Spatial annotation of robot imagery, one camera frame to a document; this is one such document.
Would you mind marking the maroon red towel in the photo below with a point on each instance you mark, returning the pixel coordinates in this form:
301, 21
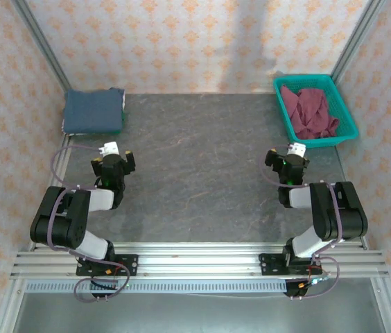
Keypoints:
311, 111

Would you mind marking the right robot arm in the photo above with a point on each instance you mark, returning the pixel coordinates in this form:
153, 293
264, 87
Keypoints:
337, 215

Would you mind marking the folded blue t-shirt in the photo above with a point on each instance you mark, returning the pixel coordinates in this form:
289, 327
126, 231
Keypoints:
91, 111

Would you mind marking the teal plastic basket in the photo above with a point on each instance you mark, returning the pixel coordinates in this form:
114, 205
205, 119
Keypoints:
342, 104

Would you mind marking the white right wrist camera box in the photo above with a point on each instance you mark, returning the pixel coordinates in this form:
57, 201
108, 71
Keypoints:
297, 149

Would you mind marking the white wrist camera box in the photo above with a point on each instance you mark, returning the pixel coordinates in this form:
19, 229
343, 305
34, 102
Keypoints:
110, 148
297, 149

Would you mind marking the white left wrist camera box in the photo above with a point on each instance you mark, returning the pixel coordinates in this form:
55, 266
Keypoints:
110, 148

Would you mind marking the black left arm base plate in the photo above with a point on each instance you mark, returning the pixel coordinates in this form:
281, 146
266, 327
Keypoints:
131, 265

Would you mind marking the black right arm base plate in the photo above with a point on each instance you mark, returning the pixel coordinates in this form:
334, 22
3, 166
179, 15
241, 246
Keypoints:
268, 265

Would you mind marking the aluminium cross rail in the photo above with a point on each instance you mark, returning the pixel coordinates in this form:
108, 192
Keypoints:
199, 263

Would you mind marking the aluminium frame post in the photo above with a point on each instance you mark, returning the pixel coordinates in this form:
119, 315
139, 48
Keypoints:
43, 45
355, 41

